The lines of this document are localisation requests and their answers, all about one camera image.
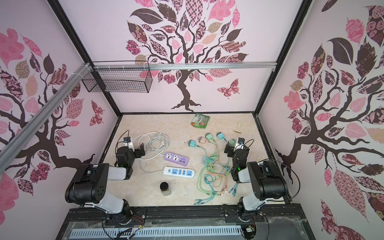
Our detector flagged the light green charger plug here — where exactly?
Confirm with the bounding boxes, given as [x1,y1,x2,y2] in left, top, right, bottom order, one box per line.
[205,133,215,142]

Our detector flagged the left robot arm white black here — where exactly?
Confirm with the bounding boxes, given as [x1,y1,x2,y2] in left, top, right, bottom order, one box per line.
[65,144,146,219]

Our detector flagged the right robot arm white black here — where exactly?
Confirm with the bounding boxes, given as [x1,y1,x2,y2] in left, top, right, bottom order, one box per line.
[224,138,289,214]

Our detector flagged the small green charger plug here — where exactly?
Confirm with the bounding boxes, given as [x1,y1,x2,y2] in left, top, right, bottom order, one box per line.
[229,139,236,147]

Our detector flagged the teal green charger plug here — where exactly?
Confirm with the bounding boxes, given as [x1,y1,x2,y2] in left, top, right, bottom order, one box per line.
[217,132,226,141]

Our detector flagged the small wooden brush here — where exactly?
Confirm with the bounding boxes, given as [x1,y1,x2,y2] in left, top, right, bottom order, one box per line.
[234,121,242,134]

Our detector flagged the white blue power strip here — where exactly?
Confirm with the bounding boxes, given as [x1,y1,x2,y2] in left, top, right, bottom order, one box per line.
[163,167,196,179]

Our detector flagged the green snack packet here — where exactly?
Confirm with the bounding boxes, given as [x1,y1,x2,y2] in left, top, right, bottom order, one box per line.
[191,114,211,129]

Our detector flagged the purple power strip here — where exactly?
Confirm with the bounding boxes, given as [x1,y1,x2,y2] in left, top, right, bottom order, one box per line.
[164,152,189,167]

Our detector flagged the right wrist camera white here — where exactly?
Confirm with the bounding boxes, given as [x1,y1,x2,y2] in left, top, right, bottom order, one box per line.
[234,138,246,151]

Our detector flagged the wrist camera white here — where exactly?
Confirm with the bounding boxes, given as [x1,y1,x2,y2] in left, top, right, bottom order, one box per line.
[123,137,134,150]
[234,138,246,151]

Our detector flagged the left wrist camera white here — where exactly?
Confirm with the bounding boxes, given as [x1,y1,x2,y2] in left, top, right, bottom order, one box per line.
[123,137,134,150]

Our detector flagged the white coiled power cord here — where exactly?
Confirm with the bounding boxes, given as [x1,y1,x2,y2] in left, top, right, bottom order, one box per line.
[130,131,171,164]

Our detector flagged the tangled green pink cables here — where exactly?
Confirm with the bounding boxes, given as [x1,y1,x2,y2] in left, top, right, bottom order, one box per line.
[193,140,241,206]

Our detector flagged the black wire mesh basket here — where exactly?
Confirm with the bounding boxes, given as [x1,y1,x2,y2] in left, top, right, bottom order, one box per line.
[82,60,153,93]

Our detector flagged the white slotted cable duct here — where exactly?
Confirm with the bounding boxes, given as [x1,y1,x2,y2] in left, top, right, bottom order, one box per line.
[67,226,243,240]

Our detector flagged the aluminium rail bar left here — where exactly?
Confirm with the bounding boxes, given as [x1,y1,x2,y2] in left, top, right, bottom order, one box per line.
[1,63,92,173]

